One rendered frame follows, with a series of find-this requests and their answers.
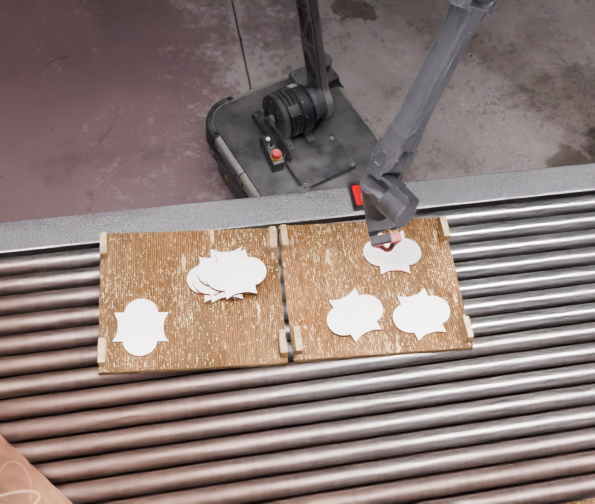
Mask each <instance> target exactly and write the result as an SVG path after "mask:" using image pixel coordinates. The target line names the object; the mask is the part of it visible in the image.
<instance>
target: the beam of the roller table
mask: <svg viewBox="0 0 595 504"><path fill-rule="evenodd" d="M404 183H405V184H406V185H407V186H406V187H407V188H408V189H409V190H410V191H411V192H412V193H413V194H414V195H415V196H416V197H417V198H418V199H419V204H418V206H417V210H416V214H419V213H428V212H437V211H447V210H456V209H466V208H475V207H484V206H494V205H503V204H512V203H522V202H531V201H540V200H550V199H559V198H568V197H578V196H587V195H595V163H589V164H579V165H569V166H559V167H549V168H539V169H530V170H520V171H510V172H500V173H490V174H480V175H470V176H460V177H450V178H440V179H430V180H420V181H410V182H404ZM363 219H365V212H364V210H359V211H353V207H352V203H351V199H350V195H349V191H348V188H341V189H331V190H321V191H311V192H301V193H291V194H281V195H271V196H261V197H251V198H241V199H231V200H221V201H211V202H201V203H191V204H181V205H171V206H161V207H152V208H142V209H132V210H122V211H112V212H102V213H92V214H82V215H72V216H62V217H52V218H42V219H32V220H22V221H12V222H2V223H0V258H7V257H17V256H26V255H35V254H45V253H54V252H63V251H73V250H82V249H91V248H100V233H101V232H107V234H108V233H138V232H168V231H197V230H227V229H257V228H269V227H271V226H275V227H276V229H277V228H278V226H280V225H286V226H288V225H306V224H325V223H335V222H344V221H353V220H363Z"/></svg>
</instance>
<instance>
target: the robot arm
mask: <svg viewBox="0 0 595 504"><path fill-rule="evenodd" d="M448 1H449V2H450V4H449V9H448V11H447V14H446V16H445V18H444V21H443V23H442V25H441V27H440V29H439V31H438V33H437V35H436V37H435V39H434V41H433V43H432V45H431V47H430V49H429V51H428V53H427V55H426V57H425V59H424V61H423V63H422V65H421V67H420V69H419V71H418V73H417V75H416V77H415V79H414V81H413V83H412V85H411V87H410V89H409V91H408V93H407V95H406V97H405V99H404V101H403V103H402V105H401V107H400V109H399V111H398V113H397V114H396V116H395V118H394V119H393V121H392V122H391V123H390V124H389V126H388V127H387V129H386V131H385V133H384V135H383V137H380V138H379V140H378V142H377V144H376V146H375V148H374V150H373V152H372V155H371V162H370V163H369V165H368V167H367V169H366V170H367V171H368V172H369V173H367V174H365V175H364V176H363V177H362V178H361V180H360V188H361V192H362V194H361V200H362V202H363V207H364V212H365V220H366V225H367V230H368V234H369V239H370V243H371V246H372V247H374V248H378V249H381V250H383V251H384V252H390V251H392V250H393V248H394V247H395V246H396V245H397V244H398V243H399V242H401V241H402V237H401V232H398V233H393V234H391V233H386V234H382V235H378V233H380V231H384V230H388V229H390V231H392V230H397V229H398V228H401V227H403V226H405V225H407V224H408V223H409V222H410V221H411V220H412V219H413V217H414V216H415V214H416V210H417V206H418V204H419V199H418V198H417V197H416V196H415V195H414V194H413V193H412V192H411V191H410V190H409V189H408V188H407V187H406V186H407V185H406V184H405V183H404V182H403V181H401V180H400V178H401V177H402V175H403V173H405V172H407V171H408V170H409V169H410V167H411V165H412V163H413V161H414V159H415V157H416V156H417V154H418V151H416V150H417V148H418V146H419V144H420V142H421V140H422V135H423V132H424V130H425V127H426V125H427V123H428V121H429V119H430V117H431V115H432V113H433V111H434V109H435V107H436V105H437V103H438V102H439V100H440V98H441V96H442V94H443V92H444V90H445V88H446V86H447V84H448V82H449V80H450V78H451V76H452V75H453V73H454V71H455V69H456V67H457V65H458V63H459V61H460V59H461V57H462V55H463V53H464V51H465V49H466V48H467V46H468V44H469V42H470V40H471V38H472V36H473V34H474V33H475V31H476V29H477V28H478V26H479V24H480V23H481V22H482V21H483V20H484V18H485V17H486V15H491V14H492V13H493V11H494V9H495V7H496V5H497V3H498V1H499V0H448ZM389 243H391V244H390V246H389V247H385V246H384V244H389Z"/></svg>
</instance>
